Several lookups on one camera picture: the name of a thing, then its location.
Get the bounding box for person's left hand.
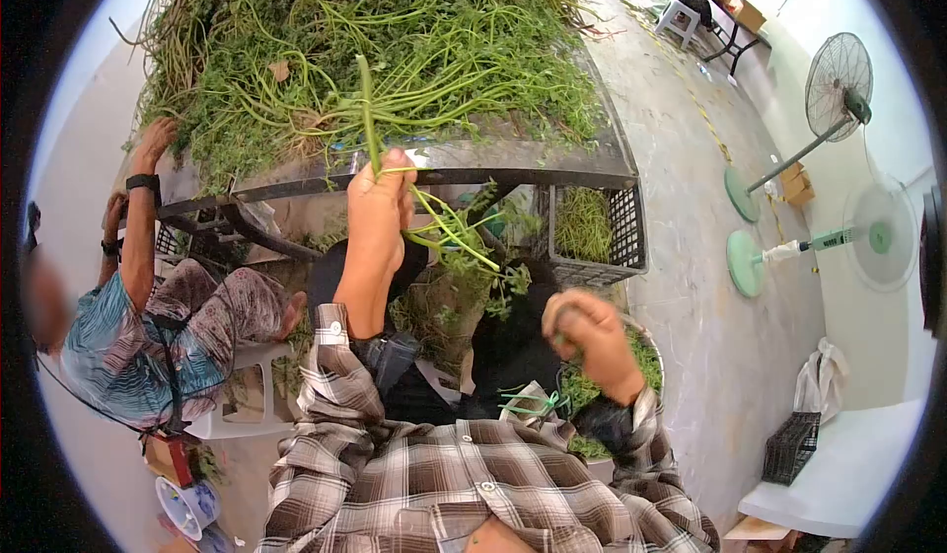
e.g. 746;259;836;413
346;146;420;277

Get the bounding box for person's right hand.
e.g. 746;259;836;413
542;289;647;407

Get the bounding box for person's left fingers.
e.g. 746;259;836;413
397;182;418;233

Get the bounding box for person's left thumb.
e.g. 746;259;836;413
381;146;420;184

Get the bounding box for person's right fingers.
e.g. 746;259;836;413
542;290;594;356

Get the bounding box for bunch of green stems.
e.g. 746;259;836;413
354;53;535;319

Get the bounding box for green leaves in basin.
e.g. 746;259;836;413
561;325;664;459

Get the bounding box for green rubber bands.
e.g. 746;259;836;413
497;386;571;421

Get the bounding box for green stems in crate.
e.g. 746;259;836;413
555;186;615;264

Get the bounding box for heap of vegetable scraps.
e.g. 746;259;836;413
388;257;506;376

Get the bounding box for dark metal table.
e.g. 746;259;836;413
114;35;642;259

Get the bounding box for black plastic crate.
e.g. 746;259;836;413
547;179;651;289
762;411;822;487

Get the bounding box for pile of green leafy vegetables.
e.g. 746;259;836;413
111;0;617;193

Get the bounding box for round metal basin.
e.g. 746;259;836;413
558;315;667;484

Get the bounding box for person's body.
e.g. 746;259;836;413
255;416;722;553

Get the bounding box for white plastic stool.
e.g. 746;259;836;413
653;0;701;51
183;338;298;442

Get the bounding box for white plastic bag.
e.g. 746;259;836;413
793;337;850;424

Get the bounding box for small cardboard boxes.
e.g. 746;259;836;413
777;161;816;208

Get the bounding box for green and white standing fan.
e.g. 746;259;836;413
725;176;922;299

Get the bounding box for red box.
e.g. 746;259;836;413
142;435;195;489

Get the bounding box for folding table with cartons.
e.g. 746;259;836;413
679;0;774;76

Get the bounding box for grey standing fan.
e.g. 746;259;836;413
724;31;875;224

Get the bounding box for blue and white bowl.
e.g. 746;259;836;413
154;475;223;543

